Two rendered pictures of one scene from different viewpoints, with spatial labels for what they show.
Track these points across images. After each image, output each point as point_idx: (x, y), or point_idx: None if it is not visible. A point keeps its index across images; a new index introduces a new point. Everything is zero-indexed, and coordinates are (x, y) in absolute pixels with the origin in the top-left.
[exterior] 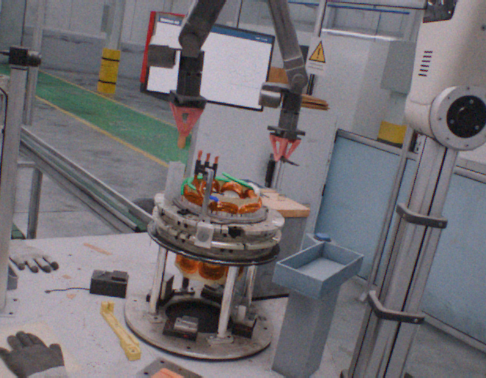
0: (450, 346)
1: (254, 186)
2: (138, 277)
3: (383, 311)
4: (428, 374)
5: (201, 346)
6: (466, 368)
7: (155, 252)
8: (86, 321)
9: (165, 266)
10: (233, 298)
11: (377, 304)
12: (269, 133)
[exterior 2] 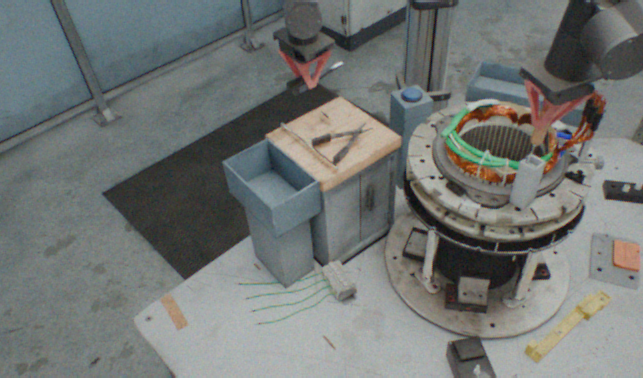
0: (39, 143)
1: (482, 102)
2: (397, 351)
3: (451, 90)
4: (106, 173)
5: None
6: (89, 139)
7: (283, 354)
8: (570, 371)
9: None
10: (406, 231)
11: (438, 92)
12: (305, 63)
